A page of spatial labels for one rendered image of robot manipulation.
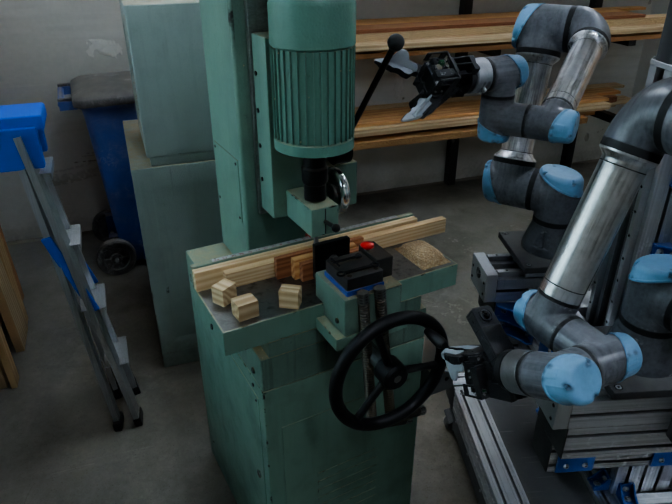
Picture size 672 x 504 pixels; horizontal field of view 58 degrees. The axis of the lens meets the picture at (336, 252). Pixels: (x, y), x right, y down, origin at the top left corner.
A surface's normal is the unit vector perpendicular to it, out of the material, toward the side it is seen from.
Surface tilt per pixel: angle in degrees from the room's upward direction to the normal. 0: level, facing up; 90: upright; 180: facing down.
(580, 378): 60
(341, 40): 90
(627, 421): 90
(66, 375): 0
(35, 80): 90
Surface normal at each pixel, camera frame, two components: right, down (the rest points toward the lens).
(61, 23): 0.33, 0.44
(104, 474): 0.00, -0.88
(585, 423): 0.08, 0.48
